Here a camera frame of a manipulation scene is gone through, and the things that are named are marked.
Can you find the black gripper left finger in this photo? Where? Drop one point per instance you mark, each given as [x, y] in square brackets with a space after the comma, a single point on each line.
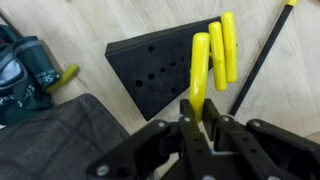
[190, 140]

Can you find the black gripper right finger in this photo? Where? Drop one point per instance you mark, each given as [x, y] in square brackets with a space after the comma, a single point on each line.
[240, 143]

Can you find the black tool stand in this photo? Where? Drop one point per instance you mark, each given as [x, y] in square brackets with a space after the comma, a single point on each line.
[153, 73]

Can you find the grey fabric bin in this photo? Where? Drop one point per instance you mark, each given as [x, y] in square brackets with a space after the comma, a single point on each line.
[50, 143]

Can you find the teal fabric bag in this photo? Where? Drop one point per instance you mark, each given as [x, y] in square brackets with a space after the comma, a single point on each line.
[23, 76]

